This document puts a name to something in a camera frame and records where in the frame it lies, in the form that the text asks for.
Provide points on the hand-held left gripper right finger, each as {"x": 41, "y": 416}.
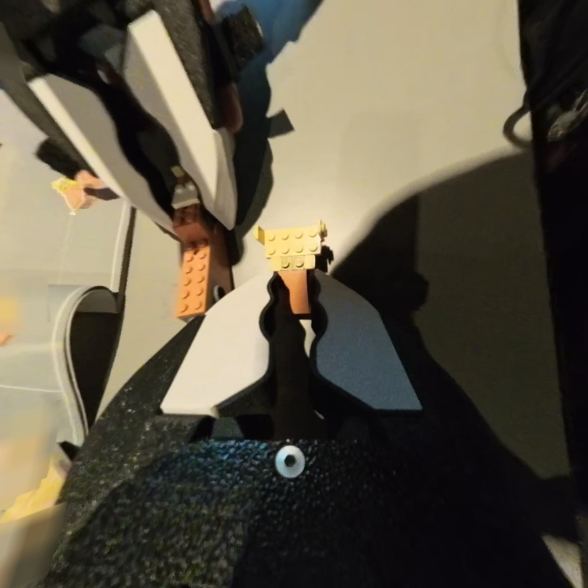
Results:
{"x": 363, "y": 367}

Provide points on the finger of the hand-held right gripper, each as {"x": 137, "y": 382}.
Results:
{"x": 87, "y": 133}
{"x": 183, "y": 115}

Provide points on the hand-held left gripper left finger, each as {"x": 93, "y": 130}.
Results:
{"x": 220, "y": 363}

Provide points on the brown brick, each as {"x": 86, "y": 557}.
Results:
{"x": 298, "y": 294}

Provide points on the tan brick assembly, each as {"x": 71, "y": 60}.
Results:
{"x": 291, "y": 243}

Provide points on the grey desk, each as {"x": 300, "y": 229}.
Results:
{"x": 390, "y": 115}

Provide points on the person's right hand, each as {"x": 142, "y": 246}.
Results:
{"x": 232, "y": 105}

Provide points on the orange and tan brick model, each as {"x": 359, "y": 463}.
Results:
{"x": 195, "y": 280}

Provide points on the grey instruction booklet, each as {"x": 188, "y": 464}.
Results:
{"x": 27, "y": 367}

